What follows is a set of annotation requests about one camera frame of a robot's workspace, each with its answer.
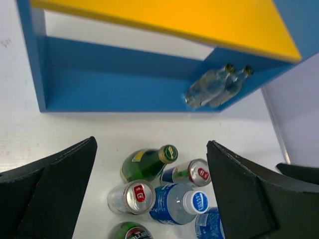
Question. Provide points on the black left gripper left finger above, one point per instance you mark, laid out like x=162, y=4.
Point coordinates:
x=42, y=199

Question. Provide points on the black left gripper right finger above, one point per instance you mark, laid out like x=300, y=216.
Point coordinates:
x=255, y=202

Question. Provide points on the green glass bottle orange label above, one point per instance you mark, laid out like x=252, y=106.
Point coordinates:
x=129, y=230

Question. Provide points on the silver blue can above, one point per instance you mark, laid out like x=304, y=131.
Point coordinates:
x=194, y=173
x=135, y=198

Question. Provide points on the green glass bottle gold cap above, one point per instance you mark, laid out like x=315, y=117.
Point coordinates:
x=147, y=164

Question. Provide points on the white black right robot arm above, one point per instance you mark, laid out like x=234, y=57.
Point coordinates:
x=302, y=173

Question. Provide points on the blue and yellow shelf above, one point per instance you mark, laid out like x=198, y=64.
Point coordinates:
x=272, y=36

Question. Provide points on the blue label water bottle front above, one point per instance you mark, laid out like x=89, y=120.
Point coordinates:
x=209, y=225

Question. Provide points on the blue label water bottle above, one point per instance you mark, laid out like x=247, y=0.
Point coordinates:
x=209, y=225
x=178, y=204

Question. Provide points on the blue label water bottle rear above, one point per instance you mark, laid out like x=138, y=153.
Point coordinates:
x=178, y=204

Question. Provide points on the clear soda water bottle right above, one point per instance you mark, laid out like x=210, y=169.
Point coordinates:
x=233, y=86

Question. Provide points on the clear soda water bottle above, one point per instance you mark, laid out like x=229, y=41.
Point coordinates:
x=208, y=86
x=233, y=86

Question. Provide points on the clear soda water bottle left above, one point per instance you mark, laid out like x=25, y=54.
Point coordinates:
x=208, y=86

